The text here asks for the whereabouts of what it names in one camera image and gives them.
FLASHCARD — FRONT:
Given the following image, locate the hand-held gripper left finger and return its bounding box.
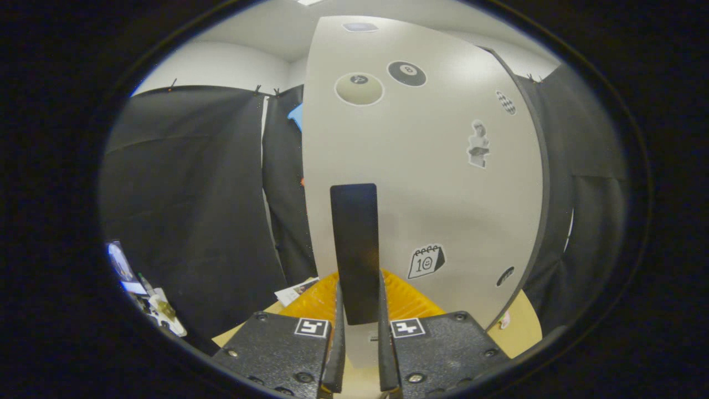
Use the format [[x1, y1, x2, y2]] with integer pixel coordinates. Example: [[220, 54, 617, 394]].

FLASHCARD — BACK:
[[212, 272, 346, 399]]

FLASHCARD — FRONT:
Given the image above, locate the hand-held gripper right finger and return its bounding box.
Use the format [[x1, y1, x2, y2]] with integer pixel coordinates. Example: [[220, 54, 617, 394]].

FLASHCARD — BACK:
[[378, 270, 510, 399]]

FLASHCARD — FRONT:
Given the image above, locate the beige shoe cabinet door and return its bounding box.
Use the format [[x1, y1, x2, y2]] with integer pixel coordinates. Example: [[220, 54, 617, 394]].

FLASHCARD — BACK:
[[302, 16, 546, 369]]

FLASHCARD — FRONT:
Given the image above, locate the white book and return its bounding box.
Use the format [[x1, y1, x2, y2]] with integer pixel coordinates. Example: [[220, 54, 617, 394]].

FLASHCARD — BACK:
[[275, 277, 321, 307]]

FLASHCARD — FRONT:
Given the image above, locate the black backdrop cloth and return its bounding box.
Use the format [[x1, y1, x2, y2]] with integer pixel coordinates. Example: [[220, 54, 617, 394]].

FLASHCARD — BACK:
[[100, 64, 628, 355]]

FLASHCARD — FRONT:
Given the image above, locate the row of backdrop clips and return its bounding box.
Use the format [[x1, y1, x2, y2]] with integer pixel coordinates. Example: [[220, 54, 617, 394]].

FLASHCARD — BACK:
[[166, 73, 546, 98]]

